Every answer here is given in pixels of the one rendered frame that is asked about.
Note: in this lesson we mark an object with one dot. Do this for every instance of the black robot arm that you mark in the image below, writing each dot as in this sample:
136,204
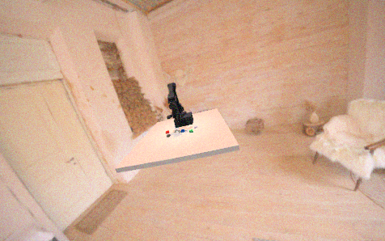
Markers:
172,99

